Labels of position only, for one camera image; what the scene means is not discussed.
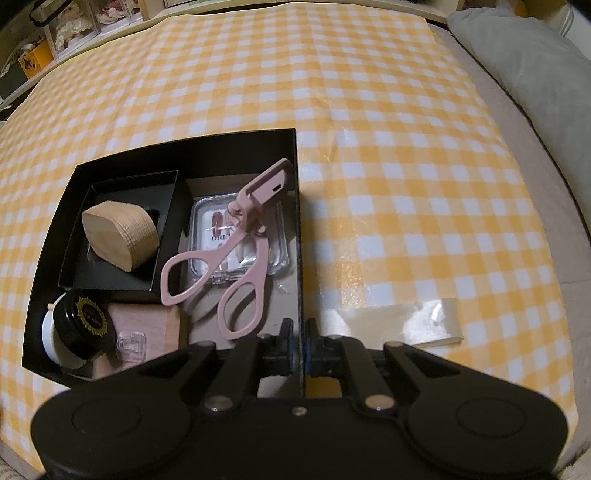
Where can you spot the small clear plastic clip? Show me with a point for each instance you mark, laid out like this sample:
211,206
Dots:
131,347

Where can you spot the yellow printed box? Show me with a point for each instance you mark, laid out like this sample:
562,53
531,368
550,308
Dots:
36,57

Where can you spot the large black box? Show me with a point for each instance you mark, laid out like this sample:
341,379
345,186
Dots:
138,151

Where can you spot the clear plastic wrapper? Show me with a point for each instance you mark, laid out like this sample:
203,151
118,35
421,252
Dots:
392,323

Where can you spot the black round jar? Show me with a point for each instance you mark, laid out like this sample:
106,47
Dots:
83,319

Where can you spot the clear plastic case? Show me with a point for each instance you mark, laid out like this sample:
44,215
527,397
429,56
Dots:
205,222

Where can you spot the pink eyelash curler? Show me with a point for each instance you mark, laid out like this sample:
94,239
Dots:
259,191

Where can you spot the grey pillow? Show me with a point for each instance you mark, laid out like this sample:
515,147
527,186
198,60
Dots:
531,69

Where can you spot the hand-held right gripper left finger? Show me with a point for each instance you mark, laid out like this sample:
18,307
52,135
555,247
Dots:
287,347

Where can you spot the small black box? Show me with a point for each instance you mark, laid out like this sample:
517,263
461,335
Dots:
106,279

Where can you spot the dark green box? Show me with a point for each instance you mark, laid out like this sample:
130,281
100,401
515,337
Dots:
11,83

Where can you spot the dark wooden square box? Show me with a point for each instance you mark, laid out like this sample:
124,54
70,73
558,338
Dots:
158,323

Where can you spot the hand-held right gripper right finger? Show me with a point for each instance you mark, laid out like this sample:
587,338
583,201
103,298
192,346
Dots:
311,351

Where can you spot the light wooden block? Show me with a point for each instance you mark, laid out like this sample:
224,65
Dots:
115,235

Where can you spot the yellow checkered cloth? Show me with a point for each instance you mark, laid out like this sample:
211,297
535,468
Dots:
392,138

